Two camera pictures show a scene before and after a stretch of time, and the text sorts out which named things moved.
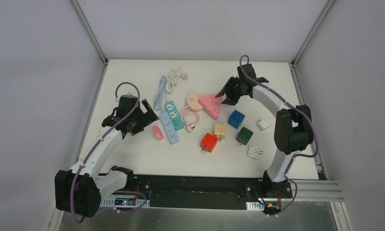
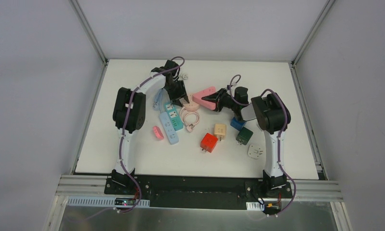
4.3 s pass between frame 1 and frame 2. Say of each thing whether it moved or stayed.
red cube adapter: stayed
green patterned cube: stayed
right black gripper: moved
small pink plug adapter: stayed
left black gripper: moved
